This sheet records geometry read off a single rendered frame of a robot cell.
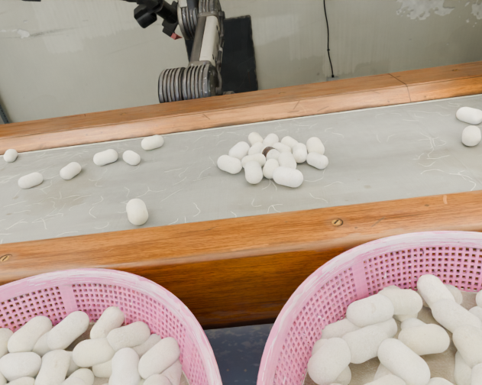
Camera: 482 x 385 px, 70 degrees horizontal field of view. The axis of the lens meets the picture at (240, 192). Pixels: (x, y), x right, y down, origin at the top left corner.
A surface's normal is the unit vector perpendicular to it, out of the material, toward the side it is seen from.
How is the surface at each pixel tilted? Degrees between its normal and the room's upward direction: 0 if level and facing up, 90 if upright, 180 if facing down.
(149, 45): 90
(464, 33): 89
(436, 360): 0
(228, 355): 0
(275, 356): 75
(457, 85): 45
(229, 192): 0
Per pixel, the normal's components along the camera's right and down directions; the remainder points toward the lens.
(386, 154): -0.13, -0.84
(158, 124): -0.08, -0.22
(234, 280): 0.01, 0.52
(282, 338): 0.82, -0.08
